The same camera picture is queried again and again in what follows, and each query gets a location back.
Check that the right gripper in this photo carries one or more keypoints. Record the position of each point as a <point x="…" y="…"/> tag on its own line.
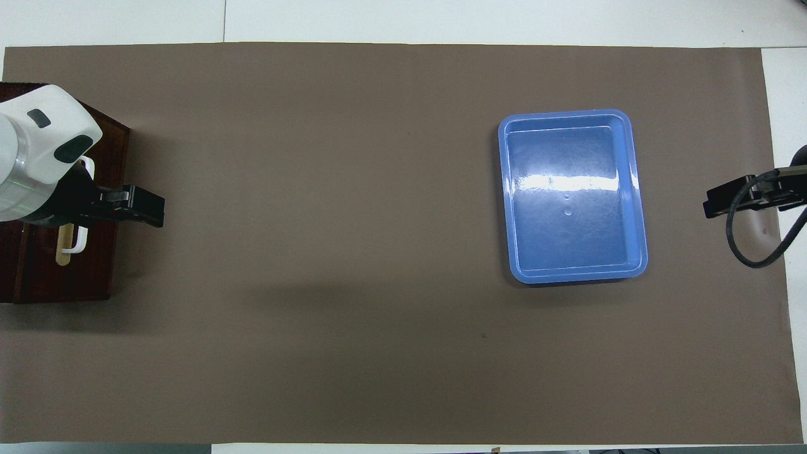
<point x="795" y="194"/>

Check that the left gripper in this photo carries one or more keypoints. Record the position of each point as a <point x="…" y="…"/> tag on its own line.
<point x="70" y="200"/>

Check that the dark brown wooden drawer box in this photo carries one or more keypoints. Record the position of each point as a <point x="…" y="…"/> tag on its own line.
<point x="94" y="265"/>

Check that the blue plastic tray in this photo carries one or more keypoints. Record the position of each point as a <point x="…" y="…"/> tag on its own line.
<point x="570" y="198"/>

